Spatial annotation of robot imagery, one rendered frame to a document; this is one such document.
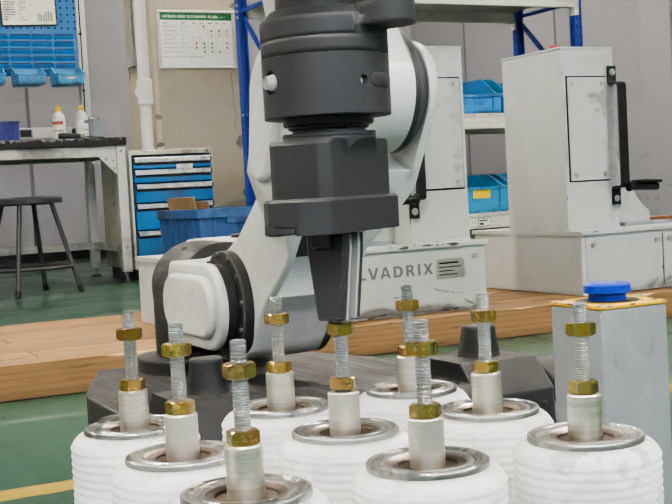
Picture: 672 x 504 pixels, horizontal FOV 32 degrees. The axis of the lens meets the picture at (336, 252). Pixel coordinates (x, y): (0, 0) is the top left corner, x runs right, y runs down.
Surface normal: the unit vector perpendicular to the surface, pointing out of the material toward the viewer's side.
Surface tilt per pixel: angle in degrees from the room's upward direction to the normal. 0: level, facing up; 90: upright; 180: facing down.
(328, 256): 90
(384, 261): 90
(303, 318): 130
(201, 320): 90
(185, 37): 90
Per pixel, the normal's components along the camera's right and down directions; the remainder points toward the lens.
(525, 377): 0.29, -0.69
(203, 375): -0.07, -0.12
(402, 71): 0.43, -0.21
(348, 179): 0.85, -0.02
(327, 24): 0.05, 0.06
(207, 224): 0.51, 0.05
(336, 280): -0.52, 0.07
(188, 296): -0.89, 0.07
